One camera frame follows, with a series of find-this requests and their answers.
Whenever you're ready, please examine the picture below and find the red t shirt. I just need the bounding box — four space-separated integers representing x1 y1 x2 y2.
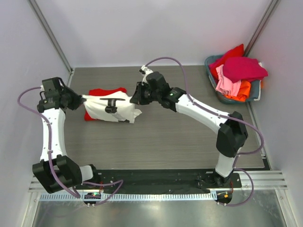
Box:
209 44 244 84
84 87 127 121

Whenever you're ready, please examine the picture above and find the white printed t shirt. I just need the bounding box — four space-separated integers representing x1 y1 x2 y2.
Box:
82 91 142 123

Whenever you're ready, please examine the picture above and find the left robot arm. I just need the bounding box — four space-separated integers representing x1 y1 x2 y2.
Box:
32 77 100 193

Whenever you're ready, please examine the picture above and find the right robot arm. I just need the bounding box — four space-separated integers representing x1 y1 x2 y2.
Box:
130 70 248 187

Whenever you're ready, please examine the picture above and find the pink t shirt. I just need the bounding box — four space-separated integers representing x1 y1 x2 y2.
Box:
215 64 241 96

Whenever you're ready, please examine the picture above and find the magenta t shirt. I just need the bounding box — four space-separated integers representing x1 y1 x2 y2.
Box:
223 57 268 83

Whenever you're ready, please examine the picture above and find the orange t shirt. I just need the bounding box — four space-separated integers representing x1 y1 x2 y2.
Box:
224 80 251 102

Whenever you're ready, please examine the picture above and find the red t shirt in basket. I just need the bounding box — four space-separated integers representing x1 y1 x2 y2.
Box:
209 44 244 84

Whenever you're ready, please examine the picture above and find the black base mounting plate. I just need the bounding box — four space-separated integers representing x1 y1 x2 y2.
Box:
72 168 242 192

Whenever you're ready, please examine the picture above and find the grey t shirt in basket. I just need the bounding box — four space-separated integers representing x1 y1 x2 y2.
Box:
245 80 261 102

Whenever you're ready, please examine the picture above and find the grey-blue laundry basket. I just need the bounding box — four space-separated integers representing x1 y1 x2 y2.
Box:
204 54 246 105

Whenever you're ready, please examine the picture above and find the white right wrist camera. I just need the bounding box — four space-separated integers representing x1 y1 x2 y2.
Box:
139 65 153 75

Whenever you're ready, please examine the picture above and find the left aluminium corner post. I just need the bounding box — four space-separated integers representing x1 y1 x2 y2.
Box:
27 0 73 74

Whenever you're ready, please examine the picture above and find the aluminium corner post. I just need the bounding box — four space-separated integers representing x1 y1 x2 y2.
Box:
27 0 73 74
244 0 281 57

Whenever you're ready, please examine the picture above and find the slotted white cable duct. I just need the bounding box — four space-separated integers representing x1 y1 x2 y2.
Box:
39 191 217 202

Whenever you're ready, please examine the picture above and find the right aluminium corner post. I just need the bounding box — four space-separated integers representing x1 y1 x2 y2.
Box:
244 0 281 57

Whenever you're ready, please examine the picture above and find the aluminium frame rail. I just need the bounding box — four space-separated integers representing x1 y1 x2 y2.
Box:
28 170 288 192

